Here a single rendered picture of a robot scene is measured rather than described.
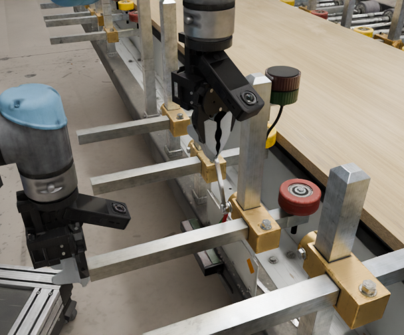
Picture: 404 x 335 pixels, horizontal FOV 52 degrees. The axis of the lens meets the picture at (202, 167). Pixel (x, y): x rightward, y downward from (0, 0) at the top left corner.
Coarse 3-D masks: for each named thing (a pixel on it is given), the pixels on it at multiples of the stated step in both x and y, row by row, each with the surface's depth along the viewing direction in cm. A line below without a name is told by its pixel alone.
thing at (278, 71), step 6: (276, 66) 72; (282, 66) 72; (288, 66) 72; (270, 72) 70; (276, 72) 70; (282, 72) 70; (288, 72) 70; (294, 72) 70; (276, 90) 69; (282, 108) 74; (276, 120) 75; (270, 126) 76
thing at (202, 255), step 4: (184, 224) 104; (188, 224) 104; (188, 228) 102; (192, 228) 102; (200, 252) 96; (204, 252) 96; (200, 256) 95; (204, 256) 95; (204, 260) 94; (208, 260) 94; (204, 264) 92; (208, 264) 92
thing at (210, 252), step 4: (192, 220) 105; (196, 220) 105; (192, 224) 104; (196, 224) 104; (196, 228) 102; (200, 228) 102; (208, 252) 96; (212, 252) 96; (212, 256) 95; (216, 256) 95; (212, 260) 94; (216, 260) 94
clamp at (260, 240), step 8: (232, 200) 85; (240, 208) 82; (256, 208) 82; (264, 208) 82; (232, 216) 86; (240, 216) 82; (248, 216) 80; (256, 216) 80; (264, 216) 80; (248, 224) 79; (256, 224) 78; (272, 224) 78; (256, 232) 76; (264, 232) 76; (272, 232) 77; (280, 232) 78; (248, 240) 81; (256, 240) 77; (264, 240) 77; (272, 240) 78; (256, 248) 78; (264, 248) 79; (272, 248) 79
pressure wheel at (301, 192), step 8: (288, 184) 83; (296, 184) 83; (304, 184) 83; (312, 184) 83; (280, 192) 81; (288, 192) 80; (296, 192) 81; (304, 192) 81; (312, 192) 81; (320, 192) 81; (280, 200) 81; (288, 200) 79; (296, 200) 78; (304, 200) 78; (312, 200) 78; (288, 208) 80; (296, 208) 79; (304, 208) 79; (312, 208) 79
